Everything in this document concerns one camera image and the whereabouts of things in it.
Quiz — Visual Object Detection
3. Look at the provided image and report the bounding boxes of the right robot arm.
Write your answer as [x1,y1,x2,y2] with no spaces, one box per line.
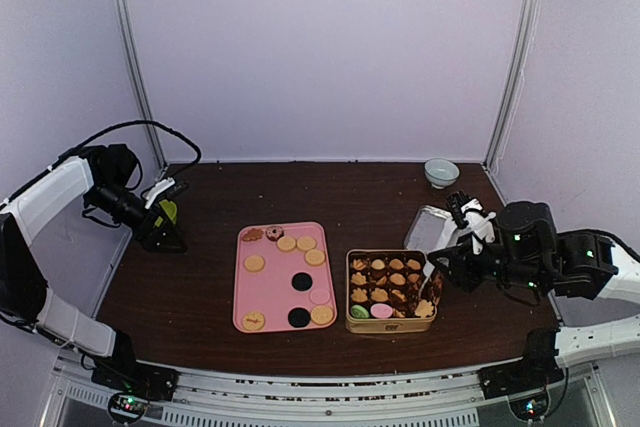
[427,201,639,389]

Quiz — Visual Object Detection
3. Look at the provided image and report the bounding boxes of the green plastic bowl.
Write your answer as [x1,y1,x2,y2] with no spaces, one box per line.
[159,199,178,224]

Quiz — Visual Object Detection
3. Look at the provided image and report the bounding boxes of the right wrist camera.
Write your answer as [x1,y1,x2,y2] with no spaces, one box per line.
[446,191,496,255]

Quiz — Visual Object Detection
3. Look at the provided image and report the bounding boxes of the black sandwich cookie upper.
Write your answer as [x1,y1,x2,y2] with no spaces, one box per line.
[291,272,313,292]

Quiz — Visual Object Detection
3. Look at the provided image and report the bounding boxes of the beige round biscuit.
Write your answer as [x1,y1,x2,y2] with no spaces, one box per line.
[244,255,266,273]
[296,236,317,252]
[276,236,297,252]
[304,249,326,266]

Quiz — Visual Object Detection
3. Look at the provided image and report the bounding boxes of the aluminium frame post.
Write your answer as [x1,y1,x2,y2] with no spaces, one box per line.
[484,0,540,174]
[104,0,168,171]

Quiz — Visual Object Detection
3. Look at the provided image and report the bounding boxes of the beige round biscuit left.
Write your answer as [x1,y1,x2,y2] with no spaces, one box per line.
[244,255,266,273]

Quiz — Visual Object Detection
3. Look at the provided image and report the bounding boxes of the right aluminium frame post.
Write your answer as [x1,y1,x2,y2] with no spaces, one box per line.
[484,0,540,174]

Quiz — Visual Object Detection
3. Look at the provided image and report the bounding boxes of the pink plastic tray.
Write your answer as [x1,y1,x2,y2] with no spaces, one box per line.
[233,221,337,334]

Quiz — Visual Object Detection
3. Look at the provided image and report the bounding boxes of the green sandwich cookie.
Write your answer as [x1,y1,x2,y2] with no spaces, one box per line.
[350,305,370,320]

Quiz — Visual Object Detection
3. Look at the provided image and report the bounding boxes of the gold cookie tin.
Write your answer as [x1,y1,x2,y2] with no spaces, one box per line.
[346,249,444,335]

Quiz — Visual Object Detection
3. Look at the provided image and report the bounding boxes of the star butter cookie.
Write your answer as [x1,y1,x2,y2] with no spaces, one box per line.
[390,289,407,303]

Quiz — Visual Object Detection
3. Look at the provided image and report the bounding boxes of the metal serving tongs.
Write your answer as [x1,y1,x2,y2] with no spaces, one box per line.
[417,219,457,309]

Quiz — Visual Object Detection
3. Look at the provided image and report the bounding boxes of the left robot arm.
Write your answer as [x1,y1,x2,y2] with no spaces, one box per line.
[1,144,188,391]

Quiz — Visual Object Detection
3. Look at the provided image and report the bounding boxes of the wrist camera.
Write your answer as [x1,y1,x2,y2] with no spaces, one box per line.
[142,177,189,210]
[446,191,496,255]

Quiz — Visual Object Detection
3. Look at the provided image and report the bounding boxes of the leaf cookie second row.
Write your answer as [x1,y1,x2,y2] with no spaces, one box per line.
[350,272,367,286]

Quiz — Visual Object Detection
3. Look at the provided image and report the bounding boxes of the silver tin lid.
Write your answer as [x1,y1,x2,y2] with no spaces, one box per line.
[404,205,457,253]

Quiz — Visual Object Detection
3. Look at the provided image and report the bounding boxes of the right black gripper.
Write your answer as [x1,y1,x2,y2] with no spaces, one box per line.
[428,233,548,295]

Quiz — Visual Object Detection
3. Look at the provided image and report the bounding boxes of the left aluminium frame post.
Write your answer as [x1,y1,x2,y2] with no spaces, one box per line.
[104,0,168,171]

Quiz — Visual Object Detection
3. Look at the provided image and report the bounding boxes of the black sandwich cookie lower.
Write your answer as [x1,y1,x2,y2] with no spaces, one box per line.
[287,307,311,328]

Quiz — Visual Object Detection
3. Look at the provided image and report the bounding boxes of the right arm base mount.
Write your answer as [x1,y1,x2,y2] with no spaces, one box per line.
[477,359,569,425]

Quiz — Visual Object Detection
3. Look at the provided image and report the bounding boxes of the brown leaf cookie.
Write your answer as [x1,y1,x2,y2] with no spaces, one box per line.
[351,259,367,271]

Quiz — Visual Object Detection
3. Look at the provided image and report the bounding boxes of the chocolate sprinkle donut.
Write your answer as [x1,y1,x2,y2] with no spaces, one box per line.
[265,225,284,242]

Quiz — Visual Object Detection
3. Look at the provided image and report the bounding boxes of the beige round biscuit top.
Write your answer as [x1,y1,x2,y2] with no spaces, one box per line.
[276,236,297,252]

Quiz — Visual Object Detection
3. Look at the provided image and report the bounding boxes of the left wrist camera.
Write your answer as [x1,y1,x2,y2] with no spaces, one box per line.
[142,177,189,210]

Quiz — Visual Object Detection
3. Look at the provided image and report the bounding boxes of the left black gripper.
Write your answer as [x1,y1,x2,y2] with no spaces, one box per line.
[87,181,187,253]

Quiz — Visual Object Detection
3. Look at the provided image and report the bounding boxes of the pink sandwich cookie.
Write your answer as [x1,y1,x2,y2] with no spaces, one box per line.
[309,288,331,305]
[370,303,394,319]

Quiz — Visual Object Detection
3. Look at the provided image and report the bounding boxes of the beige round biscuit corner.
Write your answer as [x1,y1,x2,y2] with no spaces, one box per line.
[310,305,335,326]

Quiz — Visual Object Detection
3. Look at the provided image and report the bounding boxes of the black sandwich cookie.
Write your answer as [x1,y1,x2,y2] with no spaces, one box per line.
[291,272,313,292]
[287,307,311,328]

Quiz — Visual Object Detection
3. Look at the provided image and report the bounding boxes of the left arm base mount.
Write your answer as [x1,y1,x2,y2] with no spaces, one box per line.
[91,364,179,425]

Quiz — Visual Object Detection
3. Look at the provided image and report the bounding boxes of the pale ceramic bowl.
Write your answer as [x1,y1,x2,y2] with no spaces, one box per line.
[424,158,460,189]

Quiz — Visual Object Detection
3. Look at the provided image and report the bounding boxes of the biscuit with pink stick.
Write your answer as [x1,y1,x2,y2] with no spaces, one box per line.
[241,311,266,332]

